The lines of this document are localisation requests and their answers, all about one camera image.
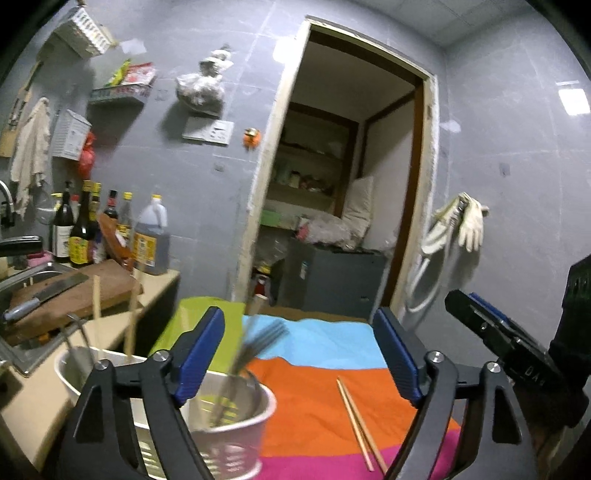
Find metal fork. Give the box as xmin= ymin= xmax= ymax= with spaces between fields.
xmin=210 ymin=318 xmax=290 ymax=428

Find white hose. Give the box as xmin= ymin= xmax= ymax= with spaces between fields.
xmin=405 ymin=215 xmax=458 ymax=315

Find white utensil holder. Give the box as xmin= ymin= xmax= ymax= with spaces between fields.
xmin=54 ymin=346 xmax=278 ymax=480

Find colourful striped cloth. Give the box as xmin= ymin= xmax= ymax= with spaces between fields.
xmin=148 ymin=295 xmax=462 ymax=480

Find metal faucet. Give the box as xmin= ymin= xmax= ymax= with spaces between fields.
xmin=0 ymin=180 xmax=18 ymax=228

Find wooden shelf unit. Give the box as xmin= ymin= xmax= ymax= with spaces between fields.
xmin=265 ymin=104 xmax=360 ymax=214

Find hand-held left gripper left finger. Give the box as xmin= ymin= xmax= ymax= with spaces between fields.
xmin=55 ymin=306 xmax=226 ymax=480

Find clear bottle with yellow cap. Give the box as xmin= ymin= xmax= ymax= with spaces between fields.
xmin=117 ymin=192 xmax=136 ymax=243

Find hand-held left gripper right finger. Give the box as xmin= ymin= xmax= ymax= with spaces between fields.
xmin=372 ymin=307 xmax=536 ymax=480

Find grey cabinet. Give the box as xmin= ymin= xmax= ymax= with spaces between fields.
xmin=281 ymin=239 xmax=389 ymax=320

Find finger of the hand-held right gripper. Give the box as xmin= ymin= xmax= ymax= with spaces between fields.
xmin=468 ymin=292 xmax=549 ymax=355
xmin=444 ymin=289 xmax=556 ymax=384

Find small white wall basket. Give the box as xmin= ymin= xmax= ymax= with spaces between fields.
xmin=52 ymin=109 xmax=92 ymax=161

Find steel sink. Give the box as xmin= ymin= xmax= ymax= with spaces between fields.
xmin=0 ymin=262 xmax=68 ymax=376

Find metal wall shelf rack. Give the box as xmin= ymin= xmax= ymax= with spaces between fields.
xmin=87 ymin=82 xmax=154 ymax=106

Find long white wall basket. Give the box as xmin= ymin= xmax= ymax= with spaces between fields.
xmin=50 ymin=6 xmax=117 ymax=59

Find green box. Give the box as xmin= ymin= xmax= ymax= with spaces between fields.
xmin=260 ymin=210 xmax=297 ymax=228

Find dark bottle with yellow label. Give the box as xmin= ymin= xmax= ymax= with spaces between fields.
xmin=69 ymin=180 xmax=101 ymax=268

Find snack packets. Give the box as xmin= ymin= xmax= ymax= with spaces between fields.
xmin=107 ymin=59 xmax=157 ymax=88

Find large plastic oil jug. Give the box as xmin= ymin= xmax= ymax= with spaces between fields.
xmin=133 ymin=194 xmax=171 ymax=277

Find white hanging towel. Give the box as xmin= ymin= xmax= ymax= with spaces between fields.
xmin=10 ymin=97 xmax=52 ymax=217

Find black pan handle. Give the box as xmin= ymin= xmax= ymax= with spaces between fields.
xmin=0 ymin=235 xmax=43 ymax=258

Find grey switch panel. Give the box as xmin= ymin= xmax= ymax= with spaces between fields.
xmin=181 ymin=117 xmax=235 ymax=147

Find hanging plastic bag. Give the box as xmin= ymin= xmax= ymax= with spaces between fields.
xmin=174 ymin=44 xmax=232 ymax=114

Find white pillow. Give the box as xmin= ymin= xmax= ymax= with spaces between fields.
xmin=343 ymin=175 xmax=376 ymax=228

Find wooden cutting board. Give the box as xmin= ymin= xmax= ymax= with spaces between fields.
xmin=8 ymin=258 xmax=145 ymax=334

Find red plastic bag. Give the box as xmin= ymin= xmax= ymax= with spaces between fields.
xmin=78 ymin=133 xmax=96 ymax=179

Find wooden chopstick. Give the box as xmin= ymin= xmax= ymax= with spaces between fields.
xmin=335 ymin=377 xmax=375 ymax=472
xmin=92 ymin=275 xmax=102 ymax=349
xmin=338 ymin=378 xmax=389 ymax=475
xmin=122 ymin=272 xmax=143 ymax=363

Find hanging wooden board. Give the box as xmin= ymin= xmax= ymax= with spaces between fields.
xmin=0 ymin=59 xmax=43 ymax=158

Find white rubber glove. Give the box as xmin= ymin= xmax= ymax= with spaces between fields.
xmin=458 ymin=196 xmax=491 ymax=253
xmin=431 ymin=195 xmax=463 ymax=256

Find clear plastic bag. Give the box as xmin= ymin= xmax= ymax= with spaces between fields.
xmin=297 ymin=213 xmax=366 ymax=251

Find cleaver with grey handle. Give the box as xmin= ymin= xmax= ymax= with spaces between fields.
xmin=4 ymin=272 xmax=89 ymax=322

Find orange brown packet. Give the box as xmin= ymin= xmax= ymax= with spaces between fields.
xmin=98 ymin=213 xmax=136 ymax=266

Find wooden door frame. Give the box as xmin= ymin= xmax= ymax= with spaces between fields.
xmin=232 ymin=15 xmax=440 ymax=320

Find dark wine bottle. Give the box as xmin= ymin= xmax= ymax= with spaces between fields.
xmin=51 ymin=181 xmax=75 ymax=265

